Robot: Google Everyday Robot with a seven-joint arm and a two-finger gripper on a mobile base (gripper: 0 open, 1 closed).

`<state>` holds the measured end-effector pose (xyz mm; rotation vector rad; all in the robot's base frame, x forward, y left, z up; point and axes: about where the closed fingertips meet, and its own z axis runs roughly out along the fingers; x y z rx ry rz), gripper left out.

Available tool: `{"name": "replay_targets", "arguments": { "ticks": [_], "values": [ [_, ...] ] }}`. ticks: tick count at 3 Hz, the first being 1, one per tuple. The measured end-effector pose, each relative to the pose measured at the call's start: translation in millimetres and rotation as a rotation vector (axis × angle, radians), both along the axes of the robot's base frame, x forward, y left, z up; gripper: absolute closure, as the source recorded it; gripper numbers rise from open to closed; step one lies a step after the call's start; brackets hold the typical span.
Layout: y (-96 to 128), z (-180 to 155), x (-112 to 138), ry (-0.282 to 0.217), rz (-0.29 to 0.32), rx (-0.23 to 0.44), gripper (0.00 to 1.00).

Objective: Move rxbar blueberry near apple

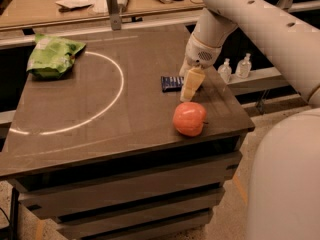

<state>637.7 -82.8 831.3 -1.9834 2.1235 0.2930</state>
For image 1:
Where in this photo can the clear sanitizer bottle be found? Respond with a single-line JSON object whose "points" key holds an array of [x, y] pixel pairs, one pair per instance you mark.
{"points": [[244, 67], [225, 71]]}

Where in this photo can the red apple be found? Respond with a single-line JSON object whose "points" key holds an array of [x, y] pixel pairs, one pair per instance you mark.
{"points": [[189, 118]]}

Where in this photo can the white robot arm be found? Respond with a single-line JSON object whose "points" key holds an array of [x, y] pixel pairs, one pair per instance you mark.
{"points": [[284, 187]]}

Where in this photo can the wooden background desk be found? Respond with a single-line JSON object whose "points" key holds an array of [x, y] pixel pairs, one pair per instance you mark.
{"points": [[22, 14]]}

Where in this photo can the white paper sheets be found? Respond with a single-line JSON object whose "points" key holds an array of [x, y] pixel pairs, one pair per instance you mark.
{"points": [[98, 6]]}

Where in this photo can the clear sanitizer bottle right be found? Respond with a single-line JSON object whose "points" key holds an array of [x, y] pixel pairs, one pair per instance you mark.
{"points": [[244, 67]]}

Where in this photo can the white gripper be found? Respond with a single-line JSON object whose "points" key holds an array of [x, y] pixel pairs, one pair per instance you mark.
{"points": [[199, 55]]}

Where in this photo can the clear sanitizer bottle left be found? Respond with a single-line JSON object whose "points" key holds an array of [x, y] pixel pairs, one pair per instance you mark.
{"points": [[225, 71]]}

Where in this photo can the grey drawer cabinet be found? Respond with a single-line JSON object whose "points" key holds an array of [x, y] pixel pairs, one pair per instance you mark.
{"points": [[138, 197]]}

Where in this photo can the blue rxbar blueberry bar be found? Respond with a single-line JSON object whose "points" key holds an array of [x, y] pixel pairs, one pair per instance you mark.
{"points": [[171, 84]]}

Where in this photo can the metal bracket post left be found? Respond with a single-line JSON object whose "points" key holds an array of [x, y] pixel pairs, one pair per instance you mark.
{"points": [[114, 15]]}

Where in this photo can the green chip bag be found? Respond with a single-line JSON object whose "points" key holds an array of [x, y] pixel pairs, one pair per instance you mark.
{"points": [[52, 56]]}

